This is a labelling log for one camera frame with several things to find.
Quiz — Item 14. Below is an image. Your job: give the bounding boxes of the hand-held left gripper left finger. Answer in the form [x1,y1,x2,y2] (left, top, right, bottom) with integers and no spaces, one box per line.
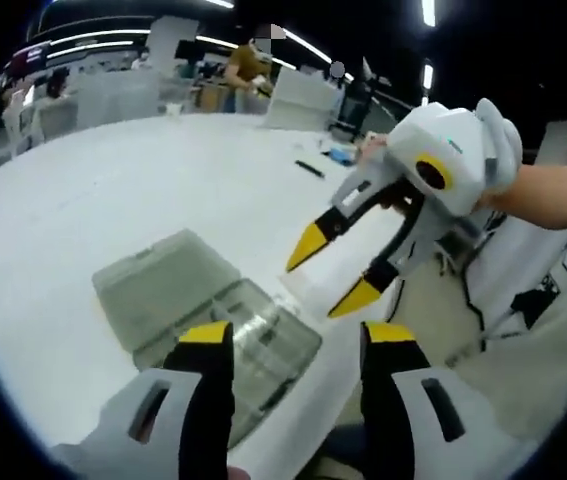
[51,320,238,480]

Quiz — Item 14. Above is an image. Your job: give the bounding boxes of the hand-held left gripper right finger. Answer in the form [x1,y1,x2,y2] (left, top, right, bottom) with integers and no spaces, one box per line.
[360,320,540,480]

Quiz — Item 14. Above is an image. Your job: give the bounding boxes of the transparent dual guide fixture box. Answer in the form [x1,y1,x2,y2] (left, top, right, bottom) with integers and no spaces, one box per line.
[91,228,323,451]

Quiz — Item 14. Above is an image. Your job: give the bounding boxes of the black marker pen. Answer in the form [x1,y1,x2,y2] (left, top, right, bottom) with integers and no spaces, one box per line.
[294,159,326,181]

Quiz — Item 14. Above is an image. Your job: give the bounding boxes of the ceiling light strips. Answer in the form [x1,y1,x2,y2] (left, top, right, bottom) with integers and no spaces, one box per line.
[45,0,437,96]

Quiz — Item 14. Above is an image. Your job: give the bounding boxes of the white box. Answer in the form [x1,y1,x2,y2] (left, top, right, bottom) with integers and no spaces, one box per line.
[265,67,340,132]

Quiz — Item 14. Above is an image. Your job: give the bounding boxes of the brown cabinet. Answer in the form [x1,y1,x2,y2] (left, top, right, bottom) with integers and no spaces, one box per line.
[196,84,225,114]

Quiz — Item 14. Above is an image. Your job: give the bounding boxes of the stack of translucent storage bins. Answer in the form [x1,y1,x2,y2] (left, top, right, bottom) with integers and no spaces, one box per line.
[75,69,200,124]

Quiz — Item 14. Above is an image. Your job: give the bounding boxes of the red display screen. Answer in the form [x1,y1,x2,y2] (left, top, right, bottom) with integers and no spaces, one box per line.
[9,44,48,67]

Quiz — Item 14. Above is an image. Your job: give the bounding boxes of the black cable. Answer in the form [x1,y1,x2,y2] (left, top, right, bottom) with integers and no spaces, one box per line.
[461,258,488,347]

